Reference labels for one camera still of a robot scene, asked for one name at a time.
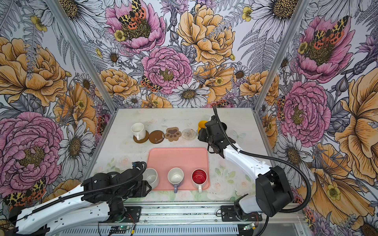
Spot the yellow mug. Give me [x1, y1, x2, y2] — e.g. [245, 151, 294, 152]
[197, 121, 207, 133]

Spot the white multicolour woven coaster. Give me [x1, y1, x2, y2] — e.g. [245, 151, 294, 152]
[182, 128, 197, 141]

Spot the cork paw print coaster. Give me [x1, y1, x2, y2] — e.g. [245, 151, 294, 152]
[164, 127, 182, 142]

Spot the round dark wooden coaster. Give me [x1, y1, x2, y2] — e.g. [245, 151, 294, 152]
[133, 130, 149, 144]

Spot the scratched round wooden coaster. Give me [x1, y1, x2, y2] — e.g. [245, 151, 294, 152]
[149, 130, 165, 144]

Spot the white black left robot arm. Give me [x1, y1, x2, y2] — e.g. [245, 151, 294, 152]
[5, 161, 152, 236]

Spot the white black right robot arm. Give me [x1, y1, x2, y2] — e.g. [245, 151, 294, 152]
[198, 115, 294, 219]

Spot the pink rectangular tray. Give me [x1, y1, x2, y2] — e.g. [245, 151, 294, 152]
[147, 147, 209, 191]

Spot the white mug red inside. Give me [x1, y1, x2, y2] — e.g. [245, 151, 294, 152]
[191, 169, 208, 193]

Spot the small green circuit board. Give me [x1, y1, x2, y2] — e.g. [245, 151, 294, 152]
[108, 225, 136, 236]

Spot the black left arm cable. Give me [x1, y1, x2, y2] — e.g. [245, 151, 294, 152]
[8, 161, 148, 225]

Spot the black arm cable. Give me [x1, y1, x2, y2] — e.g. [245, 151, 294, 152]
[8, 161, 148, 225]
[212, 107, 312, 236]

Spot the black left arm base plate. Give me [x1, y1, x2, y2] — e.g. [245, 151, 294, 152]
[107, 206, 142, 223]

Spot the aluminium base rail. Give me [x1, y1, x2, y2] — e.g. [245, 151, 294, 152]
[124, 202, 306, 226]

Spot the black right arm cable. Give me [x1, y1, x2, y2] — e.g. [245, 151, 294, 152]
[212, 107, 312, 236]

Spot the white mug purple handle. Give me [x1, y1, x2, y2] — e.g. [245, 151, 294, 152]
[167, 168, 185, 193]

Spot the white vented cable duct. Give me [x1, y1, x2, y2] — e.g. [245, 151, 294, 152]
[57, 224, 239, 236]

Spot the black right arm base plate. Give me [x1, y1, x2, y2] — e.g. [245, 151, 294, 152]
[220, 206, 263, 222]

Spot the aluminium corner post right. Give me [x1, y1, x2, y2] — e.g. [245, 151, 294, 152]
[254, 1, 314, 113]

